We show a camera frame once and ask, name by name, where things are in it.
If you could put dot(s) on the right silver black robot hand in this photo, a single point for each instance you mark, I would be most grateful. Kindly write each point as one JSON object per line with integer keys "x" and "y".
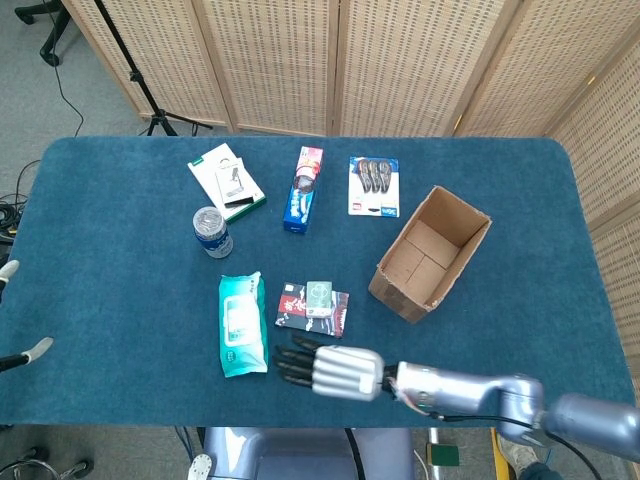
{"x": 345, "y": 372}

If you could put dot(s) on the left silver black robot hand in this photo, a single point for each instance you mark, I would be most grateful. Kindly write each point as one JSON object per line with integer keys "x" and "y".
{"x": 37, "y": 348}

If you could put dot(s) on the green wet wipes pack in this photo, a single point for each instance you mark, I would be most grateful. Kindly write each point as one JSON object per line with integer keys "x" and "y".
{"x": 241, "y": 325}

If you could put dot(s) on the blue soda can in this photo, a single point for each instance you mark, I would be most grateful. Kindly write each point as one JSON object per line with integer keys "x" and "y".
{"x": 218, "y": 245}

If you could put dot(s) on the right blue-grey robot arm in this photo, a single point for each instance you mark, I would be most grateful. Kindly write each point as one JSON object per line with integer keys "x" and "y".
{"x": 475, "y": 387}

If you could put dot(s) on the open cardboard box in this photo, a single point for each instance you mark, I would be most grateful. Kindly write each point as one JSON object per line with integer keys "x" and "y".
{"x": 400, "y": 300}

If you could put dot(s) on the blue Oreo cookie box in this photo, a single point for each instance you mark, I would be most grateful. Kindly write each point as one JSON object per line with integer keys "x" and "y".
{"x": 300, "y": 200}

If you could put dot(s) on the white green flat box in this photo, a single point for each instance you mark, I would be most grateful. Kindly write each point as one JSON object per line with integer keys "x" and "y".
{"x": 212, "y": 172}

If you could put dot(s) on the green pocket tissue pack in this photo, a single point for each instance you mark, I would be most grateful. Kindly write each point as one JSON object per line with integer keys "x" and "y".
{"x": 319, "y": 299}

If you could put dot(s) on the red black snack packet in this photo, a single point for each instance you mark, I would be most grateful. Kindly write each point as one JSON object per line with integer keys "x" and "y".
{"x": 292, "y": 310}

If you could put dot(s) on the blue carpet table cover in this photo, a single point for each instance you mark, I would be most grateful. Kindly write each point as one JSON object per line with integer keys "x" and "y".
{"x": 125, "y": 325}

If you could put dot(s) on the blue-grey robot torso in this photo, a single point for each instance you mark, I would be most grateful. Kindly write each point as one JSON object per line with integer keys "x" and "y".
{"x": 300, "y": 455}

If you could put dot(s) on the black wheeled stand base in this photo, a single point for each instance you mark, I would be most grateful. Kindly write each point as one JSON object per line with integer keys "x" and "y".
{"x": 75, "y": 467}

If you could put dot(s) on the small green block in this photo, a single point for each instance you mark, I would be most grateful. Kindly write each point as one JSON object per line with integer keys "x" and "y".
{"x": 442, "y": 455}

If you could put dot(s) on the blister card with three items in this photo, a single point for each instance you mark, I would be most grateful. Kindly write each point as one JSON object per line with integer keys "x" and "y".
{"x": 374, "y": 187}

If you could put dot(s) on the beige sneaker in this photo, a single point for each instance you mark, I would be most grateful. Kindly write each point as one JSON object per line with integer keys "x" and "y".
{"x": 520, "y": 452}

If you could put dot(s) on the dark blue trouser leg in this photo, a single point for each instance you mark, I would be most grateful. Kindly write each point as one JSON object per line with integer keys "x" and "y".
{"x": 535, "y": 472}

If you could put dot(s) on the black tripod stand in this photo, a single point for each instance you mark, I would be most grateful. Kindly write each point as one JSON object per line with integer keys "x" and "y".
{"x": 137, "y": 80}

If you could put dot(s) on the black office chair base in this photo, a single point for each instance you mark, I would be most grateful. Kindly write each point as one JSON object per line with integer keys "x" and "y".
{"x": 52, "y": 35}

